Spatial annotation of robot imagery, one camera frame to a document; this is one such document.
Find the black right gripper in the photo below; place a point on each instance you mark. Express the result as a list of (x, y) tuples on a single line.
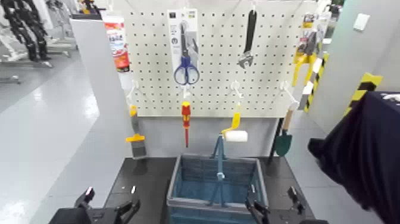
[(282, 218)]

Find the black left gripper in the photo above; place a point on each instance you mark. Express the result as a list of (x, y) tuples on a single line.
[(87, 217)]

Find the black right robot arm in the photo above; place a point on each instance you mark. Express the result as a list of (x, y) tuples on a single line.
[(314, 222)]

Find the black pegboard stand leg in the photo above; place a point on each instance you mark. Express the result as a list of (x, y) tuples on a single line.
[(275, 140)]

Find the yellow grey scraper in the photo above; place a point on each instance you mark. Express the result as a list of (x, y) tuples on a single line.
[(136, 138)]

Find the person in dark navy clothes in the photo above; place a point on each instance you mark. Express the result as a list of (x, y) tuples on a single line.
[(368, 150)]

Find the white pegboard hook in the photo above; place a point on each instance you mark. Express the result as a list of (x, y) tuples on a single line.
[(132, 89), (186, 93), (236, 87), (289, 94)]

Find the red yellow screwdriver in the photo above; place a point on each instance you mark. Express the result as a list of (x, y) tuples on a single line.
[(186, 115)]

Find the yellow black striped corner guard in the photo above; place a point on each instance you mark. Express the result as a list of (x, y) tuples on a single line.
[(364, 87)]

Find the red white glue tube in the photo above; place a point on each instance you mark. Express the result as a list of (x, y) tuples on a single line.
[(118, 47)]

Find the yellow pliers in package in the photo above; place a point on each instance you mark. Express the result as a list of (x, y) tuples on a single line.
[(307, 47)]

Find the white pegboard panel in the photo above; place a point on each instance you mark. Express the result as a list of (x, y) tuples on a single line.
[(212, 47)]

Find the black adjustable wrench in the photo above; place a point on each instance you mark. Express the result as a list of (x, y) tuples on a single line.
[(250, 31)]

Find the blue scissors on package card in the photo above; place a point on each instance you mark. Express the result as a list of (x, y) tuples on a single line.
[(184, 34)]

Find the black humanoid robot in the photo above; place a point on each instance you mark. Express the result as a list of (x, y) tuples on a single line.
[(23, 28)]

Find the yellow black white striped post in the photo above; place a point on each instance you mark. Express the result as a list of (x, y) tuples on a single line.
[(316, 78)]

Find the white wall switch plate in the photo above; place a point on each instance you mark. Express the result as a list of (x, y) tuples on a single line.
[(361, 22)]

